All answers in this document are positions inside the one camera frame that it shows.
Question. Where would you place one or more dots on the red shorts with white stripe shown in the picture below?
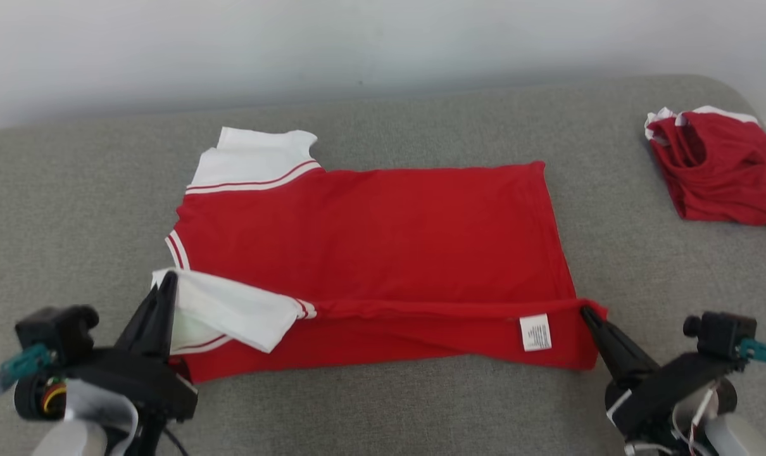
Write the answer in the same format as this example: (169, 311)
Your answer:
(725, 171)

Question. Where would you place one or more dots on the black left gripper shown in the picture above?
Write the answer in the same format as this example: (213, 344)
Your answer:
(149, 383)

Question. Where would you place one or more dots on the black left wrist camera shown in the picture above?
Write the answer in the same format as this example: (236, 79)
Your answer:
(54, 329)

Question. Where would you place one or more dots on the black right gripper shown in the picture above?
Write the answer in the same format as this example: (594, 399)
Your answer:
(661, 392)

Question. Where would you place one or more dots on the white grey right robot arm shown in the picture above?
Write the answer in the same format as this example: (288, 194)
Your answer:
(737, 437)

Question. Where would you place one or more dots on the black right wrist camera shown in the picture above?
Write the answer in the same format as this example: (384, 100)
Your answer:
(722, 332)

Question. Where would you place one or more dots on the red and white jersey shirt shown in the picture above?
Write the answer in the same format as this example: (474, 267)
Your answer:
(370, 240)

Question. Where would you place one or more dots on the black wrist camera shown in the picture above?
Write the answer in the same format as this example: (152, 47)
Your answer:
(54, 329)
(722, 332)

